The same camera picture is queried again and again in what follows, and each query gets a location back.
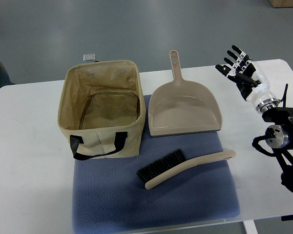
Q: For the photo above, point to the yellow fabric bag black handle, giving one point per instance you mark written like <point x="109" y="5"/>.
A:
<point x="102" y="110"/>

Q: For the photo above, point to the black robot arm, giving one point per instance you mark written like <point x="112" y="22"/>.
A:
<point x="278" y="138"/>

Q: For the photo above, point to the white table leg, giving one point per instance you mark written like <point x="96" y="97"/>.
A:
<point x="250" y="227"/>

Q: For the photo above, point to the beige hand broom black bristles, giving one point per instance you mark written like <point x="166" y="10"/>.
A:
<point x="174" y="163"/>

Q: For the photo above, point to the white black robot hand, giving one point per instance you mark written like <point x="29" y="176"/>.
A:
<point x="249" y="78"/>

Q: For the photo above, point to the blue textured mat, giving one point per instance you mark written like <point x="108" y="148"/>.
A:
<point x="174" y="180"/>

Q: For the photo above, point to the cardboard box corner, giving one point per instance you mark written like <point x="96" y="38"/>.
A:
<point x="281" y="3"/>

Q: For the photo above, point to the beige plastic dustpan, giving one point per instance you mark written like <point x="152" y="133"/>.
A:
<point x="182" y="106"/>

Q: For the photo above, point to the small metal clip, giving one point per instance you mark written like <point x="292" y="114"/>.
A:
<point x="89" y="57"/>

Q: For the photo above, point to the black table control panel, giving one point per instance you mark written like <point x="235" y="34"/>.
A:
<point x="287" y="217"/>

